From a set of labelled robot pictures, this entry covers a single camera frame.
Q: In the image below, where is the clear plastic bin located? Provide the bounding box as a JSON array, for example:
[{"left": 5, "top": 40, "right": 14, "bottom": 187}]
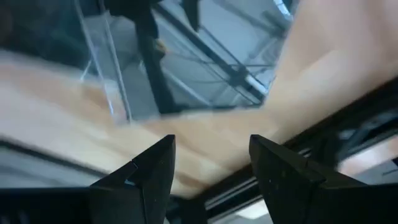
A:
[{"left": 73, "top": 0, "right": 295, "bottom": 124}]

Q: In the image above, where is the black aluminium rig frame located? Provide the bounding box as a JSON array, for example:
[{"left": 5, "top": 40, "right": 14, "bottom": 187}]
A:
[{"left": 0, "top": 76, "right": 398, "bottom": 224}]

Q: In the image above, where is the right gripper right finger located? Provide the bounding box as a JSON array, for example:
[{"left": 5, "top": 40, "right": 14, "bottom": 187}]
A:
[{"left": 249, "top": 134, "right": 366, "bottom": 224}]

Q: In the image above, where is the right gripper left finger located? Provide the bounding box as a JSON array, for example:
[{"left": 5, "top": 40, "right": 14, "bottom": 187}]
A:
[{"left": 90, "top": 134, "right": 176, "bottom": 224}]

